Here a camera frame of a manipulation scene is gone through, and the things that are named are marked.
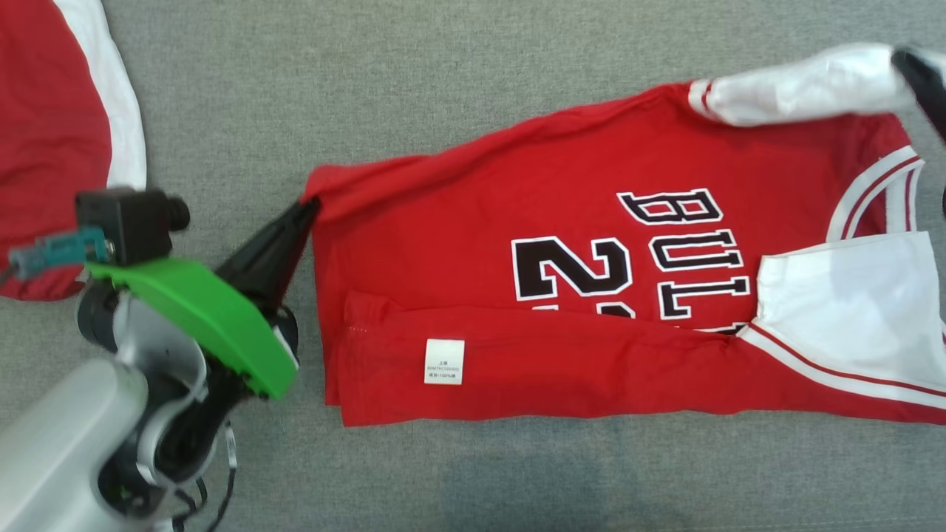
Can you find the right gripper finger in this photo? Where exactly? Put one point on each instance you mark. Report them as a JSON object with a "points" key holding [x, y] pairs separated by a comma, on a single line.
{"points": [[927, 81]]}

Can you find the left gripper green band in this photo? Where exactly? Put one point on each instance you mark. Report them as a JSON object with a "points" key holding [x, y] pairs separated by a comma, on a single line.
{"points": [[214, 325]]}

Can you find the red Bulls basketball jersey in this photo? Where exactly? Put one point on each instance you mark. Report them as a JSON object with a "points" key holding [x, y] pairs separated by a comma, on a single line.
{"points": [[517, 222]]}

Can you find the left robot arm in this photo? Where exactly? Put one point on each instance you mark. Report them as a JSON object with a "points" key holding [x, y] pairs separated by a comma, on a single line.
{"points": [[52, 443]]}

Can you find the red and white shorts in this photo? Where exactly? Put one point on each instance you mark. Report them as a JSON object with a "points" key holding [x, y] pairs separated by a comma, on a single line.
{"points": [[52, 148]]}

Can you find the grey fabric sofa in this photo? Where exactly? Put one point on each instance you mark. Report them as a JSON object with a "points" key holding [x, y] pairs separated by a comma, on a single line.
{"points": [[443, 74]]}

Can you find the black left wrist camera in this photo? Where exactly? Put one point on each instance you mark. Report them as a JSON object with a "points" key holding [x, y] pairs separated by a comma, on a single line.
{"points": [[133, 222]]}

